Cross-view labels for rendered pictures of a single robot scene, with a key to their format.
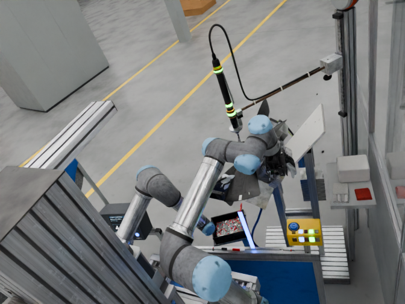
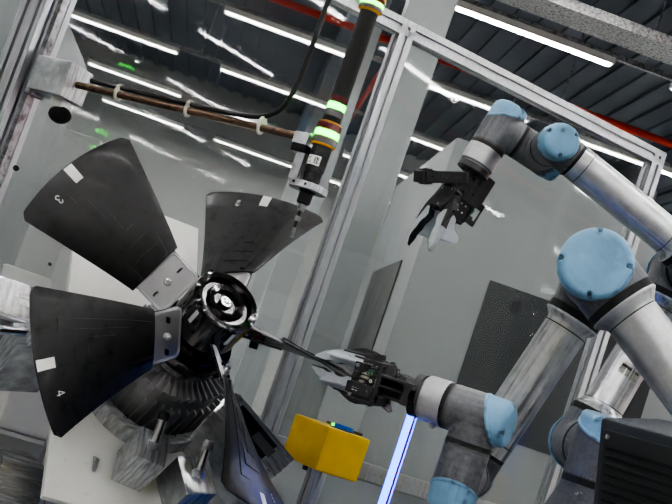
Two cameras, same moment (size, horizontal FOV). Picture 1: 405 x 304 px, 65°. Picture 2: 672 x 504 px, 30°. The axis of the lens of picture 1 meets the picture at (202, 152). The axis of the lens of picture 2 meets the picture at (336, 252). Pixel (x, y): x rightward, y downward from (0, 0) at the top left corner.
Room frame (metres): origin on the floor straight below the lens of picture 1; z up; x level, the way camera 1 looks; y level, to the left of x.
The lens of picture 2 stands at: (3.06, 1.15, 1.14)
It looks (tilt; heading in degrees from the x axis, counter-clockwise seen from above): 6 degrees up; 217
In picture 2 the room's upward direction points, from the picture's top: 19 degrees clockwise
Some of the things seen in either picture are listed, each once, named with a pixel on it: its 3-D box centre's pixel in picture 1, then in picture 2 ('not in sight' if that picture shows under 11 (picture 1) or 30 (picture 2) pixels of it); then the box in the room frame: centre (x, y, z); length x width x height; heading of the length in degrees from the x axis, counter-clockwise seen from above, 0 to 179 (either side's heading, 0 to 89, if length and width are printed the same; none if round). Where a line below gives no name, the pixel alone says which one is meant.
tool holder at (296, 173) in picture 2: (235, 120); (311, 163); (1.39, -0.22, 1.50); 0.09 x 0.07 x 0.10; 99
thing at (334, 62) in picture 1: (332, 63); (57, 80); (1.48, -0.83, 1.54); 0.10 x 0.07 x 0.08; 99
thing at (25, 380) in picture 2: not in sight; (25, 358); (1.66, -0.43, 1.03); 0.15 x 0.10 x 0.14; 64
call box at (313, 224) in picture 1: (304, 233); (324, 450); (0.93, -0.32, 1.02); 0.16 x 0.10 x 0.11; 64
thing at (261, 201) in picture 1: (258, 193); (236, 453); (1.33, -0.22, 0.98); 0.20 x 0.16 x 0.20; 64
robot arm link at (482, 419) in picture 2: not in sight; (478, 417); (1.29, 0.19, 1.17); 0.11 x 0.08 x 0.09; 101
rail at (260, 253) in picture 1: (237, 253); not in sight; (1.11, 0.03, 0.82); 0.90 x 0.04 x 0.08; 64
